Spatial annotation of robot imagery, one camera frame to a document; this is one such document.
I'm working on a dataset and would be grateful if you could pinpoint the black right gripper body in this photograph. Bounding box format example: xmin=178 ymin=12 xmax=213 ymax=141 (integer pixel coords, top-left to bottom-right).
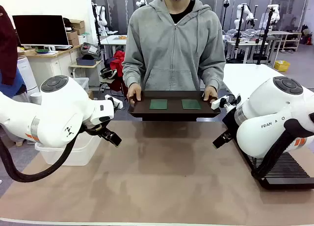
xmin=222 ymin=106 xmax=240 ymax=138

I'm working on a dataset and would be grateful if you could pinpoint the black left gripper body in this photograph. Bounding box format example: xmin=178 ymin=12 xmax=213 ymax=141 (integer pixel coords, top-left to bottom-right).
xmin=83 ymin=120 xmax=110 ymax=138

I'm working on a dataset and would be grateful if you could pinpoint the green PCB board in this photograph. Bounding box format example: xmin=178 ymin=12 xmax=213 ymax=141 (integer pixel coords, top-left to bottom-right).
xmin=149 ymin=99 xmax=168 ymax=110
xmin=181 ymin=99 xmax=202 ymax=110

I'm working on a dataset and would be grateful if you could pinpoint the dark brown plastic tray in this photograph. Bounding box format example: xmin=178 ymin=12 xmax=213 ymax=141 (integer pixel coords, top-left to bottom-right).
xmin=127 ymin=90 xmax=222 ymax=122

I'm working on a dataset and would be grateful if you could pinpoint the person's right forearm grey sleeve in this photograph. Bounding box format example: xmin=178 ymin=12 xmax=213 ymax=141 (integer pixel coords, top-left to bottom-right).
xmin=122 ymin=61 xmax=145 ymax=89

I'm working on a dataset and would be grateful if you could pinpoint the person's left forearm grey sleeve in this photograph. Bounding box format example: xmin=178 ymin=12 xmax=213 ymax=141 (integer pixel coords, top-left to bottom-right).
xmin=199 ymin=61 xmax=226 ymax=91

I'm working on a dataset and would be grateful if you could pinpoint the person's left hand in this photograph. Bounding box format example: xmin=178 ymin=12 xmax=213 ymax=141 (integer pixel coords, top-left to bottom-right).
xmin=203 ymin=85 xmax=219 ymax=101

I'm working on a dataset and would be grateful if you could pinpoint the person's right hand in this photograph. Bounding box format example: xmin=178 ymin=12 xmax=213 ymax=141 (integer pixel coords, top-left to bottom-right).
xmin=127 ymin=84 xmax=142 ymax=101

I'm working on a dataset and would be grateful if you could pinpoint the clear plastic box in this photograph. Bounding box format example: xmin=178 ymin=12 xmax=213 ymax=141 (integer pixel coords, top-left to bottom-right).
xmin=34 ymin=131 xmax=103 ymax=167

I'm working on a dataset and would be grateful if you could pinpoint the black metal chair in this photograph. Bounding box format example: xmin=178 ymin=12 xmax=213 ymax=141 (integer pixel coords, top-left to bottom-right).
xmin=99 ymin=76 xmax=129 ymax=97

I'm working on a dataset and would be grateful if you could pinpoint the clear lidded storage bin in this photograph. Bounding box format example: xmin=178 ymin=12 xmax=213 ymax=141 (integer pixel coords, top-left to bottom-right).
xmin=73 ymin=77 xmax=90 ymax=92

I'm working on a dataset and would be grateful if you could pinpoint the large white table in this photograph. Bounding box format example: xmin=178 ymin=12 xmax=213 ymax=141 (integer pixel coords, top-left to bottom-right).
xmin=221 ymin=63 xmax=314 ymax=97

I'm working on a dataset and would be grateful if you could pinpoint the black and white bag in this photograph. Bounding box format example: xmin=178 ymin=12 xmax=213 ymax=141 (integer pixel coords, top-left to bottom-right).
xmin=100 ymin=66 xmax=119 ymax=81

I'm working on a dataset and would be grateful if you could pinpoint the small wooden side table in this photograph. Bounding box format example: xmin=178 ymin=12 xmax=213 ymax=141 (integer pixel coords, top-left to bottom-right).
xmin=69 ymin=60 xmax=103 ymax=77

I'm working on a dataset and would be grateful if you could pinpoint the small white cylinder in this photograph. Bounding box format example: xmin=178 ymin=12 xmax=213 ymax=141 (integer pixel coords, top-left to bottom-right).
xmin=30 ymin=92 xmax=43 ymax=105

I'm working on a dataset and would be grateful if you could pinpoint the dark grey bin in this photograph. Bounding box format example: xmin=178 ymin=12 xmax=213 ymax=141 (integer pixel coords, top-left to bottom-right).
xmin=76 ymin=57 xmax=97 ymax=66

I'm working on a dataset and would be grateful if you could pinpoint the red jacket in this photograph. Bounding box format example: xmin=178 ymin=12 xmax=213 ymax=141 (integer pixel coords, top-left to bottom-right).
xmin=109 ymin=50 xmax=127 ymax=77

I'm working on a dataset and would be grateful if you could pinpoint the black slotted PCB rack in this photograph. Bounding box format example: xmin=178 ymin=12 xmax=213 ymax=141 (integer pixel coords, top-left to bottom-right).
xmin=241 ymin=147 xmax=314 ymax=190

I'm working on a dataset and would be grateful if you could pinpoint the yellow plastic basket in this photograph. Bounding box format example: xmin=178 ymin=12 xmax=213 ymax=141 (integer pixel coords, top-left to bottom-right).
xmin=274 ymin=60 xmax=291 ymax=73

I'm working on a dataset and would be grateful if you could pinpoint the white background lab table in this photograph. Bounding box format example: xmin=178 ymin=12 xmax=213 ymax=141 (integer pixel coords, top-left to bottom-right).
xmin=223 ymin=38 xmax=268 ymax=64

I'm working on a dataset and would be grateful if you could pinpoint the white desk with wooden top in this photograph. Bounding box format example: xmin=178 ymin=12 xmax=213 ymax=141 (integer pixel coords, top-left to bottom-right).
xmin=17 ymin=44 xmax=83 ymax=91

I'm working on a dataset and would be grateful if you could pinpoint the grey tool case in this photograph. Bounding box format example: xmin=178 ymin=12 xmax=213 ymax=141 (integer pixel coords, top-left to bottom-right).
xmin=81 ymin=42 xmax=101 ymax=56

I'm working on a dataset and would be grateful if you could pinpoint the black tripod stand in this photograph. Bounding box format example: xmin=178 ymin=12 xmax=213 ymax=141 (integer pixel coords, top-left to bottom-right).
xmin=233 ymin=4 xmax=246 ymax=64
xmin=256 ymin=6 xmax=275 ymax=65

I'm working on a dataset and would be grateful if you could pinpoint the white air purifier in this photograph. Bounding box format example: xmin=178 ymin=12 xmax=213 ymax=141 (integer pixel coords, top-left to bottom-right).
xmin=16 ymin=55 xmax=40 ymax=93

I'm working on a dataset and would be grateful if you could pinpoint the white background work table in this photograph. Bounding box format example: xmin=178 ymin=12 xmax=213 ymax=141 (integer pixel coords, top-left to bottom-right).
xmin=100 ymin=34 xmax=128 ymax=51

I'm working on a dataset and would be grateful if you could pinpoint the grey hoodie torso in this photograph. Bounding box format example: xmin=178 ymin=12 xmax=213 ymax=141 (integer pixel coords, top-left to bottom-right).
xmin=122 ymin=0 xmax=226 ymax=92

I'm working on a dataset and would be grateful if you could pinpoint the wooden shelf table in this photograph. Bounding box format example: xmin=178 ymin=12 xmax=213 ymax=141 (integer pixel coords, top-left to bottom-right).
xmin=266 ymin=30 xmax=302 ymax=52

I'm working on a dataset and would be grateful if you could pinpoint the black computer monitor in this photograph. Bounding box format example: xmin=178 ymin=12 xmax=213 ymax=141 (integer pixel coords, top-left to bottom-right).
xmin=12 ymin=14 xmax=70 ymax=50

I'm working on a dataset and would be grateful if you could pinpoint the bystander in maroon top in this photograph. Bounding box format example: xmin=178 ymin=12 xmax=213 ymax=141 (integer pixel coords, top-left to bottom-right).
xmin=0 ymin=5 xmax=27 ymax=97

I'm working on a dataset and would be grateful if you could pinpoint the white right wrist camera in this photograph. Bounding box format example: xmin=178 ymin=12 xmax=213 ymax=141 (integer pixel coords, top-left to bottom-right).
xmin=210 ymin=94 xmax=242 ymax=109

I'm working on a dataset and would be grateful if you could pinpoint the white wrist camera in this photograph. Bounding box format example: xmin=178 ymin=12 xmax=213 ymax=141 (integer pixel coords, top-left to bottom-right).
xmin=210 ymin=94 xmax=242 ymax=109
xmin=105 ymin=94 xmax=124 ymax=110

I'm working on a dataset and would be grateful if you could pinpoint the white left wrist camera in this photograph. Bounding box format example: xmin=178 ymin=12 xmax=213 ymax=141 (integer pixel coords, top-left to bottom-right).
xmin=105 ymin=94 xmax=124 ymax=110

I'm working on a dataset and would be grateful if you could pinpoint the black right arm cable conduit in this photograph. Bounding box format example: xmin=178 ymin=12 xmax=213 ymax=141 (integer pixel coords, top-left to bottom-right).
xmin=251 ymin=118 xmax=314 ymax=180

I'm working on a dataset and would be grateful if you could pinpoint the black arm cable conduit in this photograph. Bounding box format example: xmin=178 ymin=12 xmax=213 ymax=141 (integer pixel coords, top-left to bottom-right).
xmin=0 ymin=123 xmax=85 ymax=183
xmin=251 ymin=118 xmax=314 ymax=180

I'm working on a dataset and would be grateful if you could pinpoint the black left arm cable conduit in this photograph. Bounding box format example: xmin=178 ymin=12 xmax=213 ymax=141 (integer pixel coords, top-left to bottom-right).
xmin=0 ymin=123 xmax=85 ymax=183

